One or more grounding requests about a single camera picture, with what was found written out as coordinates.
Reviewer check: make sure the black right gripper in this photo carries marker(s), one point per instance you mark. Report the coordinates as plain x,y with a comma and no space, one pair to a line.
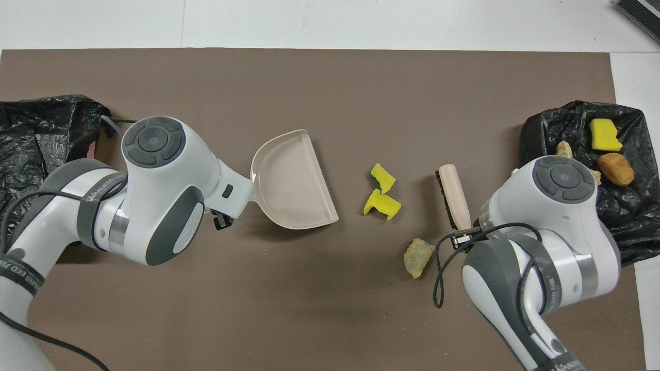
468,239

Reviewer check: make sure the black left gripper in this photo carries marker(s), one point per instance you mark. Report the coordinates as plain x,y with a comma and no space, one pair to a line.
223,220

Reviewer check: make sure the beige hand brush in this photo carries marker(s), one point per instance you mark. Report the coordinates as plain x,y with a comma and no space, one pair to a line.
456,196

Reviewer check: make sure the beige plastic dustpan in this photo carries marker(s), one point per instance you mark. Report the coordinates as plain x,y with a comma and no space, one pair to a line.
294,180

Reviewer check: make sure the arched yellow sponge piece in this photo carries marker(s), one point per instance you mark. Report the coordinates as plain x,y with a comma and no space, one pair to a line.
381,205

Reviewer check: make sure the orange striped foam chunk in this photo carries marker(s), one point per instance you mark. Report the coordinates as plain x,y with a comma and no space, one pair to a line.
563,149

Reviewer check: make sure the pale cream foam chunk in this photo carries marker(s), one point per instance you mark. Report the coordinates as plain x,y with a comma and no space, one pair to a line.
595,176

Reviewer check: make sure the brown cork-like foam chunk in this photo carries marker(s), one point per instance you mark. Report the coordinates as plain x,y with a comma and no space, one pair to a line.
616,170

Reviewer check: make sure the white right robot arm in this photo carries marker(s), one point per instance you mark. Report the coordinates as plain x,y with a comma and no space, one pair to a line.
541,268

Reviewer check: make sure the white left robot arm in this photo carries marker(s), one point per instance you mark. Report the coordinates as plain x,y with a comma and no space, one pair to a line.
154,196

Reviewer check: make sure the black bag-lined bin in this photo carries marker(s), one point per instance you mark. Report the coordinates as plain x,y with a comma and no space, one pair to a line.
644,216

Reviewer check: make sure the black bag bin, pink patch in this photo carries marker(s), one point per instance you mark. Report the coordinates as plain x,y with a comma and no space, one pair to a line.
26,134

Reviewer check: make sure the pale greenish foam chunk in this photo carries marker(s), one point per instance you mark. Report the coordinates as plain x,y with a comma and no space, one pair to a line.
418,257

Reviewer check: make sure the large brown table mat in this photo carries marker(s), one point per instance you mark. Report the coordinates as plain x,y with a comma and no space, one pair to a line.
330,309

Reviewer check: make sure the dark grey ribbed object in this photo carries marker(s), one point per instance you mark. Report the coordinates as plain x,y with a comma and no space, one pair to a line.
642,15

